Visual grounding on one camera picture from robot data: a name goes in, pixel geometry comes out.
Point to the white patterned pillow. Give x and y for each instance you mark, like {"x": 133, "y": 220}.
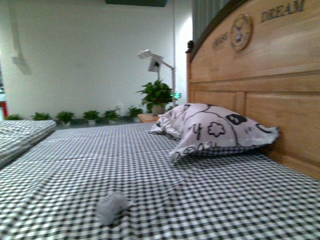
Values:
{"x": 210, "y": 130}

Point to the black white checkered bedsheet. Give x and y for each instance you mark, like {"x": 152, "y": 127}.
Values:
{"x": 51, "y": 192}

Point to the small potted plant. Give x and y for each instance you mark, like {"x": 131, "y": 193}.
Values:
{"x": 91, "y": 116}
{"x": 41, "y": 116}
{"x": 134, "y": 112}
{"x": 14, "y": 117}
{"x": 65, "y": 117}
{"x": 111, "y": 116}

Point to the folded checkered blanket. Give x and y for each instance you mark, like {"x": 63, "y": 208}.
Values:
{"x": 17, "y": 136}

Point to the far wooden nightstand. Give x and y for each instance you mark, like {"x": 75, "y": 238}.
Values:
{"x": 147, "y": 117}

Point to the wooden bed frame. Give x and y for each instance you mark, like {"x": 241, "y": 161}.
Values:
{"x": 261, "y": 59}

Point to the large potted green plant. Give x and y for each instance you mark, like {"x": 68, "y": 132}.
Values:
{"x": 157, "y": 96}

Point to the grey-white curtain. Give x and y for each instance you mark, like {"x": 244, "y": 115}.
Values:
{"x": 207, "y": 14}

